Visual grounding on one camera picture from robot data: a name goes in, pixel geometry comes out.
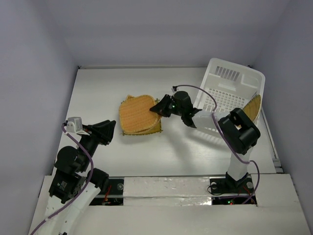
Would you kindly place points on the orange woven bamboo plate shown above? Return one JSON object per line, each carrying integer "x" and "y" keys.
{"x": 138, "y": 115}

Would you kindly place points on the white foam base strip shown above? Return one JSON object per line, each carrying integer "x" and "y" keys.
{"x": 166, "y": 191}

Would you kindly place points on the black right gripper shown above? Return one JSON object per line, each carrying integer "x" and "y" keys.
{"x": 168, "y": 106}

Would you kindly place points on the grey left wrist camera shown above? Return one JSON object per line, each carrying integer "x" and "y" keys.
{"x": 74, "y": 124}

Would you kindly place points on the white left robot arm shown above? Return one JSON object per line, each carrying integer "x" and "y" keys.
{"x": 76, "y": 181}

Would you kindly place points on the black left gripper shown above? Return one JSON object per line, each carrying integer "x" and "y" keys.
{"x": 102, "y": 131}

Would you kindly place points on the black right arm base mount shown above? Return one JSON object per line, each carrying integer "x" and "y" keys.
{"x": 226, "y": 191}

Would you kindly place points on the white plastic dish rack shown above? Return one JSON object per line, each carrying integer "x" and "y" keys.
{"x": 229, "y": 85}

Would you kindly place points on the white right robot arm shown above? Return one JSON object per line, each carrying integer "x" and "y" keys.
{"x": 236, "y": 128}

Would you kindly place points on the curved green-rimmed bamboo plate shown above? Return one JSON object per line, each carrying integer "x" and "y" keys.
{"x": 252, "y": 108}

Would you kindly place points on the square green-rimmed bamboo plate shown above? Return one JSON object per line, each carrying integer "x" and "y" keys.
{"x": 144, "y": 131}

